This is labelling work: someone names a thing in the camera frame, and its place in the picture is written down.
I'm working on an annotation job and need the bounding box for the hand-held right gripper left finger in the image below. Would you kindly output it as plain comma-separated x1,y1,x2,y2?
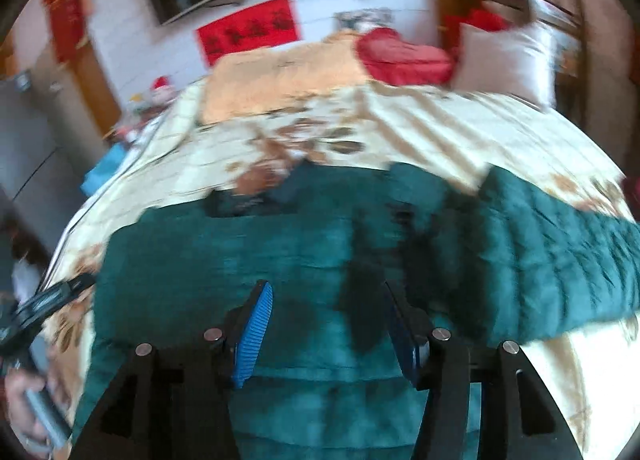
67,280,275,460

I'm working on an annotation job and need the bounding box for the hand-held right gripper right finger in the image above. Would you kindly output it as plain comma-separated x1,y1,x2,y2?
382,280,586,460

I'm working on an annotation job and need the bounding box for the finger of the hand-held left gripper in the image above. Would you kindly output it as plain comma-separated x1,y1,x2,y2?
35,273,96,311

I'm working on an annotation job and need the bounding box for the bed with floral sheet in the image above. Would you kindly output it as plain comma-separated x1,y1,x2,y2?
37,34,640,460

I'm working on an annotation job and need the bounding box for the blue bag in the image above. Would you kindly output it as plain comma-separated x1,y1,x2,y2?
82,147,126,195

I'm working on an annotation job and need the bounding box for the floral curtain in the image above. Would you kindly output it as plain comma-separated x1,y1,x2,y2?
535,0,638,141

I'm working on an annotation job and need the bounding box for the grey refrigerator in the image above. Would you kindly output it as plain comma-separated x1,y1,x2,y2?
0,70,91,203

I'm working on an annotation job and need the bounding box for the red heart-shaped cushion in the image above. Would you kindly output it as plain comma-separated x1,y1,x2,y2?
356,27,456,86

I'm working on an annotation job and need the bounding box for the dark red cloth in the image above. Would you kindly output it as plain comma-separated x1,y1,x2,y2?
620,175,640,213

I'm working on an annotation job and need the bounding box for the red cloth on chair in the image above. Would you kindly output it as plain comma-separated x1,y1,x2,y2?
445,10,511,36

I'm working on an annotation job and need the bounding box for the red wall banner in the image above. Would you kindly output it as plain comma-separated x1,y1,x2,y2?
196,0,300,65

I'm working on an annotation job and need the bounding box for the person's left hand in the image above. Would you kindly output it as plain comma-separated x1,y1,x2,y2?
4,369,57,457

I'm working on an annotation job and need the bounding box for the red hanging decoration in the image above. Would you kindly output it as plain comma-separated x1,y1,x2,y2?
44,0,88,63

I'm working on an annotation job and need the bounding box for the white pillow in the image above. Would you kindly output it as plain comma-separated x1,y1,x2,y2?
450,22,558,110

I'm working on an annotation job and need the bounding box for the brown wooden door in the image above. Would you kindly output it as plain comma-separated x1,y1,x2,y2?
75,42,123,138

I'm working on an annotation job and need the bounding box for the green quilted jacket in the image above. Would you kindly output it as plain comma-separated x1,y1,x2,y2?
72,160,640,460

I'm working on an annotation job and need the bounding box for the framed photo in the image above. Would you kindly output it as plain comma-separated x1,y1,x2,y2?
334,10,393,33

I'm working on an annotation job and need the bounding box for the wooden chair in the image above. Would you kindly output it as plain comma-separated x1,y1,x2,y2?
440,0,587,113

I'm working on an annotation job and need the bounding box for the plush toy with red hat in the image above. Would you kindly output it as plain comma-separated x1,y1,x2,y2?
149,76,177,106

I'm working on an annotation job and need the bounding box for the yellow frilled pillow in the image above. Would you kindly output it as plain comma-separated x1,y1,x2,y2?
200,37,371,127

